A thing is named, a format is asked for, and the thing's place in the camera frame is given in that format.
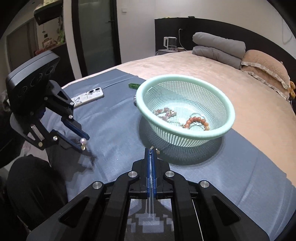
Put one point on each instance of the blue cloth mat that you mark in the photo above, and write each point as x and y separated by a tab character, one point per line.
119	135

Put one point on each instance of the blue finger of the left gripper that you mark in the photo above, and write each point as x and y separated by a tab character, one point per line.
75	127
64	142

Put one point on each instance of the upper grey folded quilt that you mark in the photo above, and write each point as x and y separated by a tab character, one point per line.
233	47

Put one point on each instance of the black headboard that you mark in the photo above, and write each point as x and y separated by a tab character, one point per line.
184	28

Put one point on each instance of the mint green plastic basket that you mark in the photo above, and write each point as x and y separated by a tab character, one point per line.
185	111

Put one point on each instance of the dark glass door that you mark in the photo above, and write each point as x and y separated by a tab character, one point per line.
96	37

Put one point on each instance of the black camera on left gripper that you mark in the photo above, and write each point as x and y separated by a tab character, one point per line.
27	85

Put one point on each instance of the beige bed blanket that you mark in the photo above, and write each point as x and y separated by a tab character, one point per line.
263	117

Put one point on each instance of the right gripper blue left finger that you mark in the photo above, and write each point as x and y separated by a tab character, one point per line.
100	212

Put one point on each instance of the white phone with case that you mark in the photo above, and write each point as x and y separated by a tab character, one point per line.
88	97

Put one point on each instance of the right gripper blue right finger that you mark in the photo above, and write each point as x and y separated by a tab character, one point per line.
200	210

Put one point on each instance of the grey nightstand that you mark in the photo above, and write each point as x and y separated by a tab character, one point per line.
167	51

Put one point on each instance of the pink ruffled pillow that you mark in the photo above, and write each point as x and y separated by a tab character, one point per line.
267	70

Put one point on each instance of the brown teddy bear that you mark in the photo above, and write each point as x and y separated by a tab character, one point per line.
291	90

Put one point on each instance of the white electric kettle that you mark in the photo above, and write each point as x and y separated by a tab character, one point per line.
170	43

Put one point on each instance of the grey folded quilt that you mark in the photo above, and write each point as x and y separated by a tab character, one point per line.
233	47
217	55

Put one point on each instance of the lower grey folded quilt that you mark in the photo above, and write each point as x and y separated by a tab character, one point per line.
217	55

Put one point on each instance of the pearl drop earring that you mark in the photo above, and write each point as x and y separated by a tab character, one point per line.
83	143

